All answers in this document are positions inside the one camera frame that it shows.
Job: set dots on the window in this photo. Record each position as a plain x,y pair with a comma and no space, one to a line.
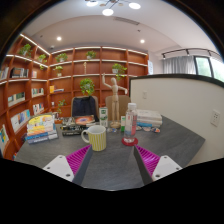
208,68

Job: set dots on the black book with nebula cover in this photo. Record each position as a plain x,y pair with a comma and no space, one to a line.
85,120

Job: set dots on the branched ceiling lamp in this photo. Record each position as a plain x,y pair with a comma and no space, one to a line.
107,12

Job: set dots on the wooden wall shelf unit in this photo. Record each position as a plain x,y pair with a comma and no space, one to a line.
66,70

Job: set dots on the thick black book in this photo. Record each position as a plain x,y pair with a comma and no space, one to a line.
71,131

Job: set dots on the wooden artist mannequin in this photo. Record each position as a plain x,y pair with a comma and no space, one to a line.
114,96

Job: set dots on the small green white box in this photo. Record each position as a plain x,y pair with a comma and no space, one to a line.
123,124

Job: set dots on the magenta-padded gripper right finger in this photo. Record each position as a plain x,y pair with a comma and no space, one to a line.
165,166

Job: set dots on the white wall outlet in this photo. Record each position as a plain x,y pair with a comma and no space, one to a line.
215,118
144,94

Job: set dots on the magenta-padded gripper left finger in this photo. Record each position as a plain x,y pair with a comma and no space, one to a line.
59,166

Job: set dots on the yellow striped white mug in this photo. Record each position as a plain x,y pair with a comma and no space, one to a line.
97,138

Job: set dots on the pale yellow spined book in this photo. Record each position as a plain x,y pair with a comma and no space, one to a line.
41,130

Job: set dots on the blue book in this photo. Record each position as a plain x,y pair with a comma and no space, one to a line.
41,138

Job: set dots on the grey curtain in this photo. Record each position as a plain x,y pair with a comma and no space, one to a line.
178,65

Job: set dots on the green white drink carton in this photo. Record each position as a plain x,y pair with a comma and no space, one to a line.
103,117

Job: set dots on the yellow covered book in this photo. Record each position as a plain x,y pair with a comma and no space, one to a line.
40,120

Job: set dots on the tan chair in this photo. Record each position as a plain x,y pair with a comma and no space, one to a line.
124,106

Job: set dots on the stack of white boxes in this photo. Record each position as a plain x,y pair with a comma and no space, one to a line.
150,116

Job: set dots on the clear plastic water bottle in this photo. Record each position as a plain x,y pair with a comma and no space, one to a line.
130,125

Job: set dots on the chair with dark jacket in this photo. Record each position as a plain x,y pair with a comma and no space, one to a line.
85,106

